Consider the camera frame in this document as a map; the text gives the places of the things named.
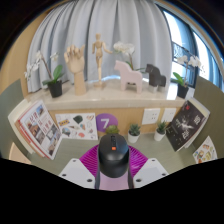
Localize wooden mannequin figure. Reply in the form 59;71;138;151
91;33;114;88

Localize yellow-green succulent in white pot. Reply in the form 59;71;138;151
105;124;120;136

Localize blue-green succulent in white pot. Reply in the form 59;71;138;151
127;123;142;145

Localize grey curtain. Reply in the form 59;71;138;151
25;0;174;94

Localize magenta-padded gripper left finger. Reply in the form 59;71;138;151
58;143;101;190

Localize pink horse figure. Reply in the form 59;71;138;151
113;59;144;95

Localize dark grey horse figure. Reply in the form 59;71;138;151
144;63;167;93

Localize black computer mouse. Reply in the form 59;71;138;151
97;134;130;179

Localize colourful food sticker sheet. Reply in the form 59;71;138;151
192;135;218;164

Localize white wall socket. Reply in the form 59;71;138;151
160;107;177;124
141;107;161;126

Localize tan notebook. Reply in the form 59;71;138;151
8;142;33;165

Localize wooden hand model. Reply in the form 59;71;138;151
63;44;87;97

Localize white sticker sheet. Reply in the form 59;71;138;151
54;112;99;141

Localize white orchid in black pot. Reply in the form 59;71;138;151
23;50;65;99
171;54;205;100
112;41;146;74

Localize white upright books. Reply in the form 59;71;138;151
7;99;38;156

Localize spiky succulent in white pot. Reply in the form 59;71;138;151
153;121;168;142

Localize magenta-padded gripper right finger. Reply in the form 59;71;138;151
127;145;170;190

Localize black book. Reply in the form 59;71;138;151
165;100;208;153

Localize red-edged picture magazine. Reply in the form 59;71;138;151
17;100;63;161

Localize purple round number sign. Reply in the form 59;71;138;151
95;113;119;136

